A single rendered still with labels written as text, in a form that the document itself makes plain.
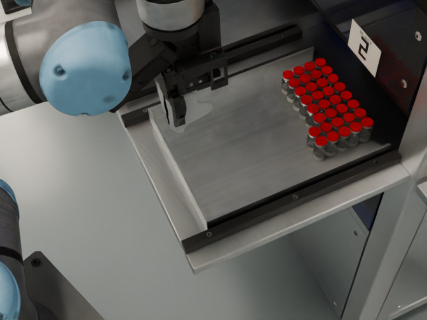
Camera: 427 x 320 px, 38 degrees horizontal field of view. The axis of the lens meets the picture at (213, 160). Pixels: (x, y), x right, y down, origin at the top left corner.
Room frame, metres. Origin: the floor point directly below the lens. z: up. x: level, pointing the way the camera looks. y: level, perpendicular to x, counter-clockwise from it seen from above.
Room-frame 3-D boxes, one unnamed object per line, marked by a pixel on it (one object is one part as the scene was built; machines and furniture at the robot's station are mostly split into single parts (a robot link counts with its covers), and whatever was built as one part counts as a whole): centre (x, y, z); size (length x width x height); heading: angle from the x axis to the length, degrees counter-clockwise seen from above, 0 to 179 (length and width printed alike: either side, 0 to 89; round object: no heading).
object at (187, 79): (0.55, 0.03, 1.24); 0.09 x 0.08 x 0.12; 110
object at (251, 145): (0.66, -0.09, 0.90); 0.34 x 0.26 x 0.04; 111
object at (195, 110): (0.53, 0.02, 1.13); 0.06 x 0.03 x 0.09; 110
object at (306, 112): (0.70, -0.18, 0.90); 0.18 x 0.02 x 0.05; 21
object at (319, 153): (0.61, -0.18, 0.90); 0.02 x 0.02 x 0.05
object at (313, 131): (0.64, -0.17, 0.90); 0.02 x 0.02 x 0.05
